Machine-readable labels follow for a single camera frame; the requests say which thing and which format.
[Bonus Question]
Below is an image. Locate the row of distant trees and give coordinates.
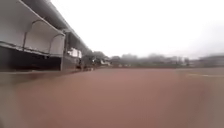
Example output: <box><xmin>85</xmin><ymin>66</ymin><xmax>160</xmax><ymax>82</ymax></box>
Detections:
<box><xmin>83</xmin><ymin>50</ymin><xmax>224</xmax><ymax>69</ymax></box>

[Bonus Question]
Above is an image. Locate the red running track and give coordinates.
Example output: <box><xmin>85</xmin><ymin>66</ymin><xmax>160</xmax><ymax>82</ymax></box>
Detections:
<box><xmin>0</xmin><ymin>67</ymin><xmax>224</xmax><ymax>128</ymax></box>

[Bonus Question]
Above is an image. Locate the grey roofed grandstand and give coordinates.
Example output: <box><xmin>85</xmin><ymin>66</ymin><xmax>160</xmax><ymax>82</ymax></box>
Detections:
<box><xmin>0</xmin><ymin>0</ymin><xmax>97</xmax><ymax>73</ymax></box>

